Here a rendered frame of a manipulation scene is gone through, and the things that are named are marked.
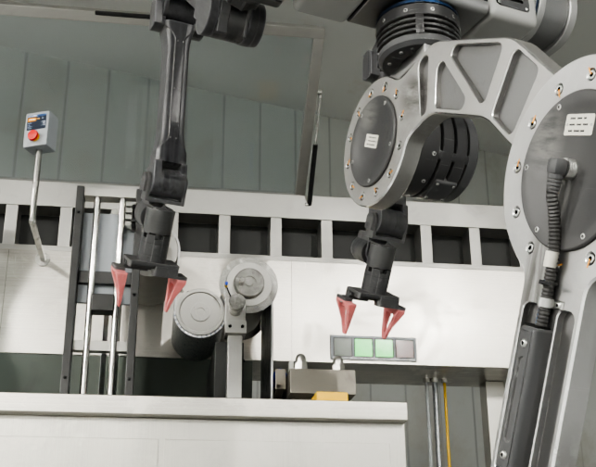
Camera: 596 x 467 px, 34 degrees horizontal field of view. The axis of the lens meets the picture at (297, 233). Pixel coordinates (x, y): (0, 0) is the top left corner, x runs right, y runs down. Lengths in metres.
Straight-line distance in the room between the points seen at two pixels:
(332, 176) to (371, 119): 3.69
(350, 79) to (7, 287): 2.63
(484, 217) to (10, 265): 1.41
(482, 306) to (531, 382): 1.95
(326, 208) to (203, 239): 0.38
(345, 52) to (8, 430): 3.09
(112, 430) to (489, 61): 1.20
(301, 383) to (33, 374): 0.77
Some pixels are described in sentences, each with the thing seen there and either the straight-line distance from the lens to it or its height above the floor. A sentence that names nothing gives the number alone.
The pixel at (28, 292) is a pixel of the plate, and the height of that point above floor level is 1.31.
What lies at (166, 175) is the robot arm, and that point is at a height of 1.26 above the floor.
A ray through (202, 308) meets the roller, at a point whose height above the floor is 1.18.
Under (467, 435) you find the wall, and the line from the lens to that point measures 5.16.
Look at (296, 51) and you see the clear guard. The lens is 2.82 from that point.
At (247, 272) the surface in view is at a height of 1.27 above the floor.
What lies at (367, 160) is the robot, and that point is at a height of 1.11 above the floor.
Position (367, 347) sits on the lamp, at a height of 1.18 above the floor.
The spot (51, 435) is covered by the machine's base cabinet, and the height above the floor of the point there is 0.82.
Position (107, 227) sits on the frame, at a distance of 2.42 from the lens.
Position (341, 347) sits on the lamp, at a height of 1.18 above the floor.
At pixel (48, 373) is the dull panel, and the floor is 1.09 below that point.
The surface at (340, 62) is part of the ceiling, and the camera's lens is 4.87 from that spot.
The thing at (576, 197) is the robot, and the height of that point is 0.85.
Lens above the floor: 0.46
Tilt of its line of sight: 22 degrees up
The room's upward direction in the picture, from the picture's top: straight up
